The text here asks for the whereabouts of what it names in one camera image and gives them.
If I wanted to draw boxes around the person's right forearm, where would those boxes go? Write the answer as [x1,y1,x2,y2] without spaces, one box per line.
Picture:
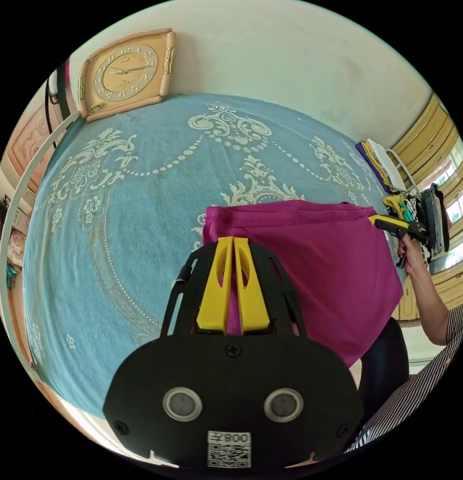
[406,266,460,347]

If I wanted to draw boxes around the window with yellow frame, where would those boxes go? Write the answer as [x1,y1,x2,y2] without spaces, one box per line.
[390,91,463,322]

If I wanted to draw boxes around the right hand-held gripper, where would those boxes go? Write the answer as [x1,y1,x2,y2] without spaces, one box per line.
[367,214,432,245]

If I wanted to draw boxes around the bed with blue patterned sheet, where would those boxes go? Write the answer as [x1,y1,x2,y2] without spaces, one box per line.
[0,92,409,422]

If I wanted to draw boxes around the person's right hand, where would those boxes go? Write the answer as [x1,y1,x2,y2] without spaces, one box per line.
[395,235,432,279]

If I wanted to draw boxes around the peach framed wall clock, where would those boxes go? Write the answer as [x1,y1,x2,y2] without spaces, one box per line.
[77,28,177,124]

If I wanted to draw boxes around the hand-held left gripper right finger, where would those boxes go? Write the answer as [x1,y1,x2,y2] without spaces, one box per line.
[233,237,271,335]

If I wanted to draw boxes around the magenta t-shirt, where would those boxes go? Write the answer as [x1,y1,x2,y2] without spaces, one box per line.
[200,199,405,369]

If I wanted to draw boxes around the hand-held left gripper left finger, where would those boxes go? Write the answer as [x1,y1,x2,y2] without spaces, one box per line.
[196,236,235,335]

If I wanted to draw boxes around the peach ornamented cupboard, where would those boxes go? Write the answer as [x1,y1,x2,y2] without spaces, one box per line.
[5,100,69,194]

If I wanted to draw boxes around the pile of clothes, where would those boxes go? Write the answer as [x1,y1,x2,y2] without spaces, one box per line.
[354,138,432,263]

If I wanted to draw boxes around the person's body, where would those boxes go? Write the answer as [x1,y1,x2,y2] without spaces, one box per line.
[343,299,463,455]

